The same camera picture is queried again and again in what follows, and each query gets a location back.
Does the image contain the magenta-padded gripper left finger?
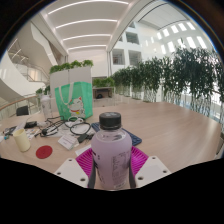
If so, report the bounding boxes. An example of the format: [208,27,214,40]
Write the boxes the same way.
[54,147,97,189]

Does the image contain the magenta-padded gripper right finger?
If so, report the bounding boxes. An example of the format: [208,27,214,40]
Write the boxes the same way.
[129,145,172,188]

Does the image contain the purple drink bottle black cap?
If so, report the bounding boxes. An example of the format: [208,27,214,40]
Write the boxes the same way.
[90,111,133,191]

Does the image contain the white card package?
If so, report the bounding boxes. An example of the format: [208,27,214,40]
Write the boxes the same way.
[57,133,79,151]

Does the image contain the flat round red coaster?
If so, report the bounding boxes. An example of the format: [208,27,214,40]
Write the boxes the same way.
[35,145,54,160]

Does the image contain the cream yellow mug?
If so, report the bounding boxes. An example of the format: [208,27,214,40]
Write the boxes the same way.
[12,128,32,153]

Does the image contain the green cat print tote bag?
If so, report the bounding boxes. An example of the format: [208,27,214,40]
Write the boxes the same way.
[54,81,94,121]

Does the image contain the black office chair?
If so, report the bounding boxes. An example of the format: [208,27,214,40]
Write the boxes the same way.
[15,105,30,117]

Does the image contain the brown planter with plants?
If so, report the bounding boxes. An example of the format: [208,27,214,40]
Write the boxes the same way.
[35,85,51,97]

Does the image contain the wooden shelf with plants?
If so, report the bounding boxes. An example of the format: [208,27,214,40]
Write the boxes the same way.
[92,77,116,108]

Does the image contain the white cabinet topped with plants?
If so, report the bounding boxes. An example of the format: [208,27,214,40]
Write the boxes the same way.
[49,59,94,104]

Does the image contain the row of tall green plants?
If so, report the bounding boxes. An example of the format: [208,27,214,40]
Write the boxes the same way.
[111,46,224,124]

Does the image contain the ceiling light strips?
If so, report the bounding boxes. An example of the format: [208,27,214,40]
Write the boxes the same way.
[46,0,131,51]

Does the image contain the black cable bundle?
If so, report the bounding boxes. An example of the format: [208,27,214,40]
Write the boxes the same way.
[36,115,96,141]

